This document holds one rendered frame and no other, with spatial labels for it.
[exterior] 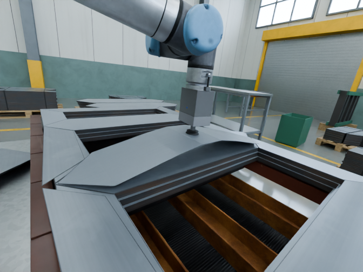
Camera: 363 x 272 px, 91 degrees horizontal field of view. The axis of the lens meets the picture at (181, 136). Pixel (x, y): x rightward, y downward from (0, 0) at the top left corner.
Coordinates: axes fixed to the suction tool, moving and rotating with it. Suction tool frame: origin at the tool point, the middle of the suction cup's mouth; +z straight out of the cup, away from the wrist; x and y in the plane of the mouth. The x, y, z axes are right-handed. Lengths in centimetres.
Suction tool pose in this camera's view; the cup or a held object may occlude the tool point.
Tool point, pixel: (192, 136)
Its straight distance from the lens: 57.6
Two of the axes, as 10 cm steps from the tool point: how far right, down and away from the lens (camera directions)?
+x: -8.5, 0.8, -5.2
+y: -5.1, -3.2, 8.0
